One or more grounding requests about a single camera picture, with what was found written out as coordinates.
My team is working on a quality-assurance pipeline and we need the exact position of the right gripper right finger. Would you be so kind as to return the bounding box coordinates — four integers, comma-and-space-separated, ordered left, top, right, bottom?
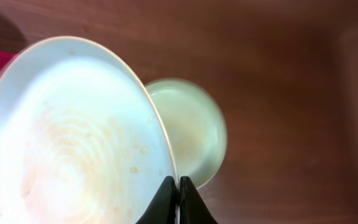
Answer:
178, 176, 218, 224

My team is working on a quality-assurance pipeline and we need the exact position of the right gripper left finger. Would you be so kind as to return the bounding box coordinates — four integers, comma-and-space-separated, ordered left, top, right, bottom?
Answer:
136, 176, 177, 224

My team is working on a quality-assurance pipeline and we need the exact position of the white plate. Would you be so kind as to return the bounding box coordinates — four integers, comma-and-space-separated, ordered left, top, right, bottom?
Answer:
0, 36, 177, 223
146, 78, 227, 189

